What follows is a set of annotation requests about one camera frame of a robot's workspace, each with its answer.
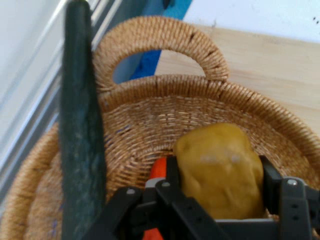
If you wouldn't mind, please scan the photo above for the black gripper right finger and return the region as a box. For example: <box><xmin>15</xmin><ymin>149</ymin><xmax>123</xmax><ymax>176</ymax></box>
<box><xmin>259</xmin><ymin>154</ymin><xmax>320</xmax><ymax>240</ymax></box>

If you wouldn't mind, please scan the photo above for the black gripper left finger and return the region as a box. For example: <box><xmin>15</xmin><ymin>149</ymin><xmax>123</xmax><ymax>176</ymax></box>
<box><xmin>84</xmin><ymin>155</ymin><xmax>227</xmax><ymax>240</ymax></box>

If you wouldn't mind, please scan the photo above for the yellow-brown potato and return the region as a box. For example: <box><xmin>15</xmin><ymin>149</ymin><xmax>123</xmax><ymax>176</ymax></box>
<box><xmin>172</xmin><ymin>122</ymin><xmax>266</xmax><ymax>221</ymax></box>

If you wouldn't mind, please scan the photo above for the orange-red carrot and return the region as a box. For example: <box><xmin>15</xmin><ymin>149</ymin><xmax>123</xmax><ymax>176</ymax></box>
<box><xmin>141</xmin><ymin>157</ymin><xmax>169</xmax><ymax>240</ymax></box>

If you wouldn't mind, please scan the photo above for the woven wicker basket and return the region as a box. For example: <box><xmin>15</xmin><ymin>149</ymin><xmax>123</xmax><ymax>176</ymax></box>
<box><xmin>0</xmin><ymin>15</ymin><xmax>320</xmax><ymax>240</ymax></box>

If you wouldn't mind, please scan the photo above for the dark green cucumber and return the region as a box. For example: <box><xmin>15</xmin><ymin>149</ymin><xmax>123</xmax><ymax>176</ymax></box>
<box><xmin>58</xmin><ymin>0</ymin><xmax>109</xmax><ymax>240</ymax></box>

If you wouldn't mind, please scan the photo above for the bamboo cutting board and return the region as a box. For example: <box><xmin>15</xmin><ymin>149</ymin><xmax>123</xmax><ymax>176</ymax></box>
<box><xmin>154</xmin><ymin>24</ymin><xmax>320</xmax><ymax>137</ymax></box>

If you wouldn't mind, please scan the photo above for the aluminium wall rail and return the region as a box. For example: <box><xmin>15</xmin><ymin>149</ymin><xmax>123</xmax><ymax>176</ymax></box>
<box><xmin>0</xmin><ymin>0</ymin><xmax>126</xmax><ymax>203</ymax></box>

